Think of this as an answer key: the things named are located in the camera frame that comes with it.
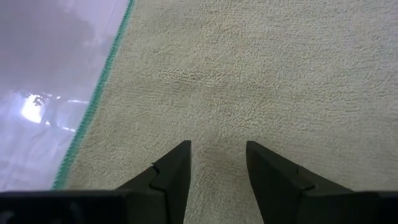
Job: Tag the green microfiber towel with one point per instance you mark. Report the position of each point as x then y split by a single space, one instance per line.
248 77

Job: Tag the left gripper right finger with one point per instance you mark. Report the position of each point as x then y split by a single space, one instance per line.
295 202

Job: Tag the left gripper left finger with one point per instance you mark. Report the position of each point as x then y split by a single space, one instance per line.
140 205

